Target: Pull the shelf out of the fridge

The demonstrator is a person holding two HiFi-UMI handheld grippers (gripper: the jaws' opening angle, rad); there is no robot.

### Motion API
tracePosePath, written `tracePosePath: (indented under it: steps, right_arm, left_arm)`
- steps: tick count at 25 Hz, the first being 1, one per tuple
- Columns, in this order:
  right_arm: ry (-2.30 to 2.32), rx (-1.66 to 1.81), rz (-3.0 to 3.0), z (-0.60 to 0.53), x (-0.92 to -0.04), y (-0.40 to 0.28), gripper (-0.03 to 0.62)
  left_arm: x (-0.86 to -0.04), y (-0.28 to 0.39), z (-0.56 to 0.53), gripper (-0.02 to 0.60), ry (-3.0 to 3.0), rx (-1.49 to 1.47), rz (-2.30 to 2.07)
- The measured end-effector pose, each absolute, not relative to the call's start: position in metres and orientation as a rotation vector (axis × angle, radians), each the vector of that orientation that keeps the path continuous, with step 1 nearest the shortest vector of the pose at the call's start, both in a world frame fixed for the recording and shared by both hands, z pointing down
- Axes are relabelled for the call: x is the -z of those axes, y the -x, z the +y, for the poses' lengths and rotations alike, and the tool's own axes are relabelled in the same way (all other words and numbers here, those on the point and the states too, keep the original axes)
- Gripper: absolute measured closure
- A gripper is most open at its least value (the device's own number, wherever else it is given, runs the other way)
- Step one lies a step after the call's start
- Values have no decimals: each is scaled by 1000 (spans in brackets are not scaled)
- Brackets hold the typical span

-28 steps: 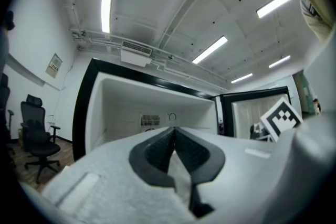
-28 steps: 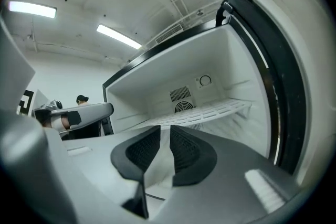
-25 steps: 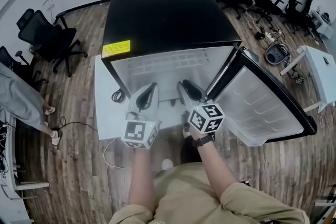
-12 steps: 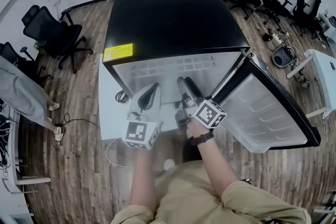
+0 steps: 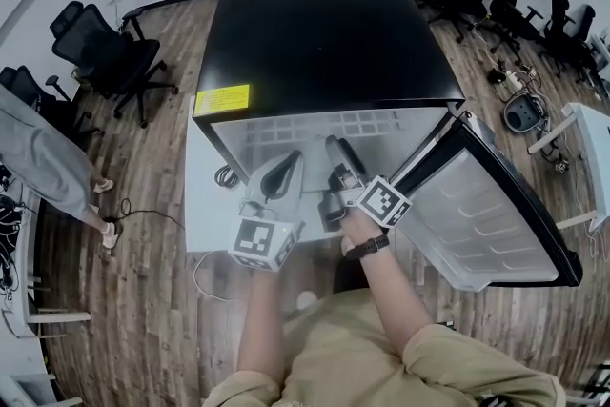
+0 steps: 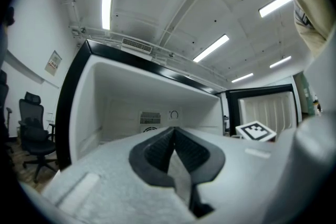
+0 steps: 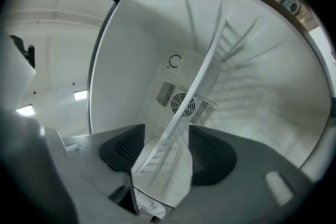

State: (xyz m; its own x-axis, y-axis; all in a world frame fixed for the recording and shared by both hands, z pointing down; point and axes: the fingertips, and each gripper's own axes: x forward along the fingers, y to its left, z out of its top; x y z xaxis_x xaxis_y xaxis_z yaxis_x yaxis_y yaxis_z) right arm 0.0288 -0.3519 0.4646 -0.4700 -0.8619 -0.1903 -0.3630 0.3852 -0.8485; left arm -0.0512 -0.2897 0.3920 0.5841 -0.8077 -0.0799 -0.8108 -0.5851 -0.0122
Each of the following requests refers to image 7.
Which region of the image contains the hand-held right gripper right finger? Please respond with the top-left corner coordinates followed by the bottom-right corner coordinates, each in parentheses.
top-left (157, 124), bottom-right (319, 224)

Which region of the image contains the ceiling light panel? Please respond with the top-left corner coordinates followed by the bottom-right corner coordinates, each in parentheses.
top-left (73, 89), bottom-right (88, 101)
top-left (15, 103), bottom-right (35, 116)

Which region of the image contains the round thermostat dial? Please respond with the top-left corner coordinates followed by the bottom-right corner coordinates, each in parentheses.
top-left (167, 53), bottom-right (183, 70)

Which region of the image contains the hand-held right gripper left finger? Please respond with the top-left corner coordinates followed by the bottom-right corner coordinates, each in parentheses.
top-left (59, 123), bottom-right (146, 216)

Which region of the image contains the white fan vent panel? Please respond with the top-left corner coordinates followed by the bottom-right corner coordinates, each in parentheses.
top-left (156, 78), bottom-right (218, 127)

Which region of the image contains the black mini fridge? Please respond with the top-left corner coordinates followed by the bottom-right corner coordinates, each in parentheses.
top-left (86, 0), bottom-right (336, 186)

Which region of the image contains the white wire fridge shelf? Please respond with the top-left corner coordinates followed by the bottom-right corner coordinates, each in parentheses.
top-left (130, 17), bottom-right (286, 189)

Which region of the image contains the detached grey chair seat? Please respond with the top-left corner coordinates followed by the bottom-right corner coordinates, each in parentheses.
top-left (281, 0), bottom-right (300, 15)

